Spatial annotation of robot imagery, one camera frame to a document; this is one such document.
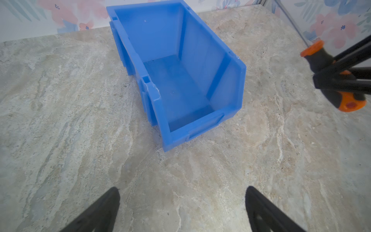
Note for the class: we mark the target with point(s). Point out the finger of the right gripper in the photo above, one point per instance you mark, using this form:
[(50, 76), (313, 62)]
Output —
[(332, 81), (351, 57)]

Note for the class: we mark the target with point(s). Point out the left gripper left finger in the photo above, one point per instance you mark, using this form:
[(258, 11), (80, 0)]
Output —
[(100, 216)]

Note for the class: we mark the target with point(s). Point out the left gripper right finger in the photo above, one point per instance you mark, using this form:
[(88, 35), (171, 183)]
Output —
[(264, 216)]

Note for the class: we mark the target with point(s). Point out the orange black screwdriver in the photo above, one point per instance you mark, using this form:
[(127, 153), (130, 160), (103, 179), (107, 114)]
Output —
[(318, 60)]

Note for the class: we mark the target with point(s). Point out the blue plastic storage bin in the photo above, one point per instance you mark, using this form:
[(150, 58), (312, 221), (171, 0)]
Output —
[(189, 79)]

